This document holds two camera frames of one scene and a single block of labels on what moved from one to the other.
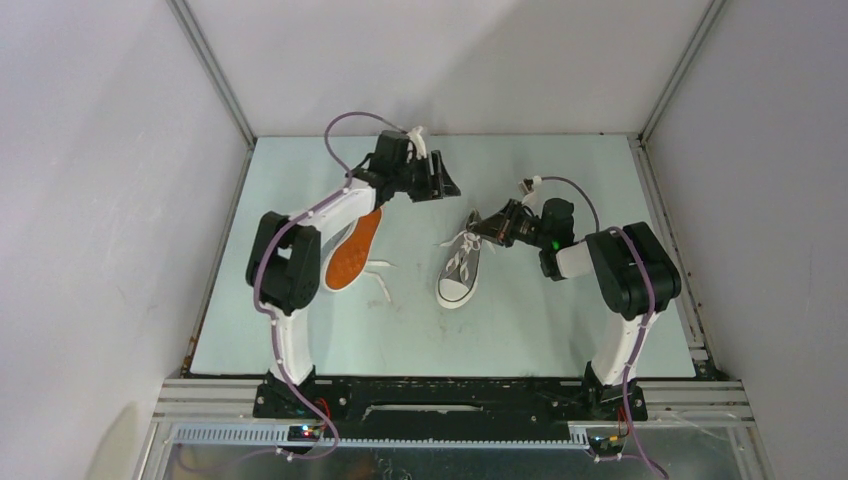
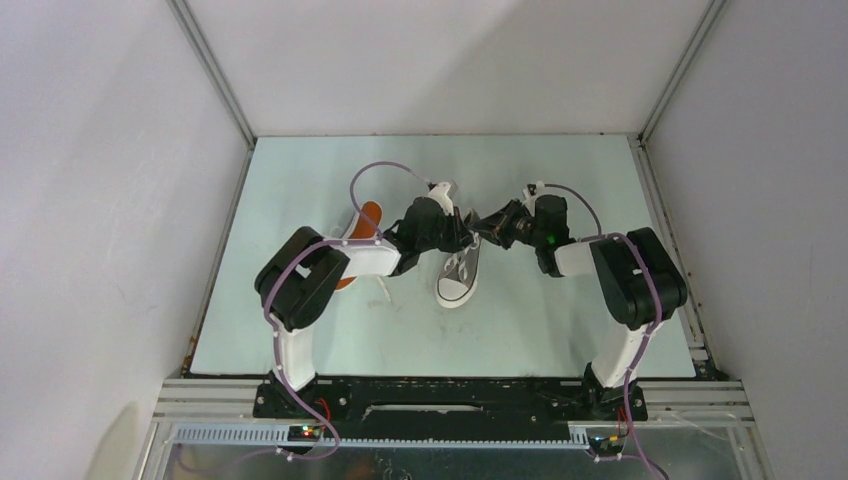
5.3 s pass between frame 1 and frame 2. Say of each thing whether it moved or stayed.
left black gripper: moved
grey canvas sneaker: stayed
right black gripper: stayed
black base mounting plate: stayed
